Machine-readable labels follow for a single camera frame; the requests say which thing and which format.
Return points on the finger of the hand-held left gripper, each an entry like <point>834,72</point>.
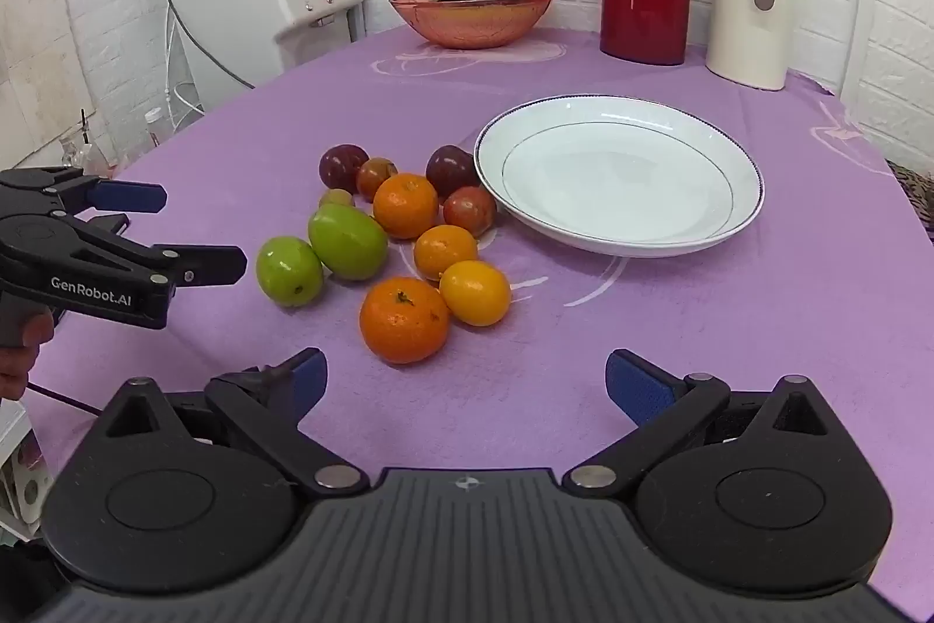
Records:
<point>208,264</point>
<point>128,197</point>

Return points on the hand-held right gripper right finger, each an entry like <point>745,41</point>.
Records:
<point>633,386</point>

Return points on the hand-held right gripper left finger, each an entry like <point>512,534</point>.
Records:
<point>310,369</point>

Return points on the large orange mandarin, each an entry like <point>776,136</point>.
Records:
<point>403,319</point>

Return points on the large green apple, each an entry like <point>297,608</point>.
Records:
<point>347,240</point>

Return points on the small brown-green fruit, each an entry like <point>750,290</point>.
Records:
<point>336,197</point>

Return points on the dark purple plum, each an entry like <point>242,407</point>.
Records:
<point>452,169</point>
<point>343,167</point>

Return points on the small orange mandarin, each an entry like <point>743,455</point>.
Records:
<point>445,251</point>

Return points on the yellow mandarin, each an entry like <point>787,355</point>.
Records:
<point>474,292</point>

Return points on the small red plum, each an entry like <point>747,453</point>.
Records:
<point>376,176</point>

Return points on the white plate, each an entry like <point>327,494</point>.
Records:
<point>620,178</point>

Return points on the person's left hand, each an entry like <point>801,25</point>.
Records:
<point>18,371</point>

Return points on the glass bottle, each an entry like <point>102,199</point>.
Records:
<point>82,152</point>

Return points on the clear bottle with white cap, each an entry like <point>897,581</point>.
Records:
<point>155,128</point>

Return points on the purple tablecloth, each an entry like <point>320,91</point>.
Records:
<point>730,331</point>

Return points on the beige board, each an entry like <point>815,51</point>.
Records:
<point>36,46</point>

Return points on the white appliance with screen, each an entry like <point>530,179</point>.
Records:
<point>233,2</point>

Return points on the leopard print cloth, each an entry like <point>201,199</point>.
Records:
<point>912,200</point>

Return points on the orange glass bowl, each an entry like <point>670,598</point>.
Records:
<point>471,24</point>

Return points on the white thermos jug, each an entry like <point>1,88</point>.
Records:
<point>744,24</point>

